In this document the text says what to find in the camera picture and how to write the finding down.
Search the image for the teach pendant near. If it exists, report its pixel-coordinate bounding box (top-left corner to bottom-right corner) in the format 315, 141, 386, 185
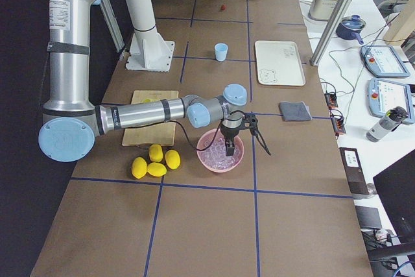
368, 78, 414, 124

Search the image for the grey aluminium post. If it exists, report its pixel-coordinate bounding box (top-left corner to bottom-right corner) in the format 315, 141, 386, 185
310, 0, 351, 66

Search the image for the light blue paper cup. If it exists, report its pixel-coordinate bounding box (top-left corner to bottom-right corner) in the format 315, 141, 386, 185
214, 43, 228, 62

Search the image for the blue pot with lid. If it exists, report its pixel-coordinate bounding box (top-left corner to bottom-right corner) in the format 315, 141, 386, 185
335, 14, 366, 45

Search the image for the bamboo cutting board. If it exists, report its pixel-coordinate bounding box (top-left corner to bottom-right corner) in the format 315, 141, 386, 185
122, 90, 179, 147

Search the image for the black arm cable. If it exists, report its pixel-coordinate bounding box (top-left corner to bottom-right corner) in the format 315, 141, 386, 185
176, 110, 239, 152

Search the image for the teach pendant far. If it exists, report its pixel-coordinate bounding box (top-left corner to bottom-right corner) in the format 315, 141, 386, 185
361, 45, 410, 78

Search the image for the pink ice bowl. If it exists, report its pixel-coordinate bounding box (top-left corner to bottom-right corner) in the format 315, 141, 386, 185
196, 129, 244, 173

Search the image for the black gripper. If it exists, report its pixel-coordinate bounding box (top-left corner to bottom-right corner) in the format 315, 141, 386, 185
220, 110, 272, 157

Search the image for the black device box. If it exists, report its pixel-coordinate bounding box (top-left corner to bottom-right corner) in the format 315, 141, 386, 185
339, 147, 370, 199

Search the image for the whole lemon left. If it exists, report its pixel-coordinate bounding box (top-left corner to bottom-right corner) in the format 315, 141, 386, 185
131, 156, 148, 179

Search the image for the white bear tray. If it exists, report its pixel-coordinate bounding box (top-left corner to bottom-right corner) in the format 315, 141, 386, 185
255, 40, 306, 86

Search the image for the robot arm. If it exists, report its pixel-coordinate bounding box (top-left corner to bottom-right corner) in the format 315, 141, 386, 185
38, 0, 265, 162

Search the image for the teach pendant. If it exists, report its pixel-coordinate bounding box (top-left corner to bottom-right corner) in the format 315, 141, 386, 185
368, 78, 414, 124
361, 45, 410, 78

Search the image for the whole lemon back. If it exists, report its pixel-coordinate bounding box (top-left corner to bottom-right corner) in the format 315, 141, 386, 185
148, 144, 163, 163

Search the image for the whole lemon lower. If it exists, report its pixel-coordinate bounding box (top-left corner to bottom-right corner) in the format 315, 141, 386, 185
165, 149, 181, 170

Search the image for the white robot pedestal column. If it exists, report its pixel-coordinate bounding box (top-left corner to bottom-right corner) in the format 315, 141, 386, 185
125, 0, 175, 72

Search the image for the grey folded cloth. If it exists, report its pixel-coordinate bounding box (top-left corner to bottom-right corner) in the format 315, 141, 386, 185
279, 101, 312, 121

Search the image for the grey water bottle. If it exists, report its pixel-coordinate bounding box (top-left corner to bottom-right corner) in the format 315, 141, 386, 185
366, 106, 408, 142

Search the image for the silver toaster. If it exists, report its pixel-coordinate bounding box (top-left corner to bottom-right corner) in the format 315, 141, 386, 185
309, 0, 338, 21

